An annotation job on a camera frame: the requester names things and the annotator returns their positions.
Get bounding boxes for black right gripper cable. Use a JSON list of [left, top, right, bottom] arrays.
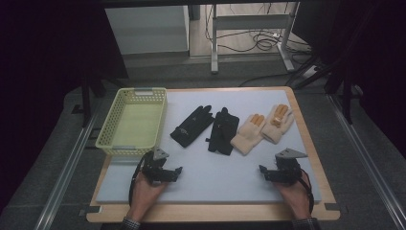
[[298, 168, 316, 215]]

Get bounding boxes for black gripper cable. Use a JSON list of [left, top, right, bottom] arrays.
[[127, 152, 151, 207], [298, 168, 316, 215]]

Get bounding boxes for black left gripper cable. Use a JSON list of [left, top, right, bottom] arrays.
[[127, 152, 151, 207]]

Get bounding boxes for white power strip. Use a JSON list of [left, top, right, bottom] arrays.
[[301, 64, 321, 80]]

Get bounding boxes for pale yellow plastic basket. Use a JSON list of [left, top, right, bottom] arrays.
[[95, 86, 169, 158]]

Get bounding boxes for white cabinet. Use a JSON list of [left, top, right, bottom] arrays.
[[104, 5, 191, 56]]

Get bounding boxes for black floor cables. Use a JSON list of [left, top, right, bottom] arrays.
[[204, 3, 313, 56]]

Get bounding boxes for beige knit glove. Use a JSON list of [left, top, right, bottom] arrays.
[[230, 113, 267, 157], [260, 103, 296, 145]]

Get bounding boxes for black stand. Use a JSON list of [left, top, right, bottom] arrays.
[[325, 61, 356, 126], [79, 68, 129, 128]]

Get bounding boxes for black glove with round logo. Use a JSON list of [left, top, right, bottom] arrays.
[[169, 104, 215, 149]]

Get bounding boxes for white metal desk frame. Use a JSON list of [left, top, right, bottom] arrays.
[[210, 2, 301, 75]]

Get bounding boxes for person's right hand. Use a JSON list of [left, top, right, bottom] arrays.
[[275, 176, 313, 221]]

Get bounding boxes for person's left hand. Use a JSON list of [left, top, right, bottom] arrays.
[[126, 177, 168, 222]]

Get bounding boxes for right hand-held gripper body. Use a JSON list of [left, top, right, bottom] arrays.
[[271, 148, 309, 187]]

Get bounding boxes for metal floor rail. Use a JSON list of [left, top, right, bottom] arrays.
[[33, 106, 101, 230], [327, 94, 406, 230]]

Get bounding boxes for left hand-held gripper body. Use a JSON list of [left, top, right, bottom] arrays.
[[141, 147, 173, 185]]

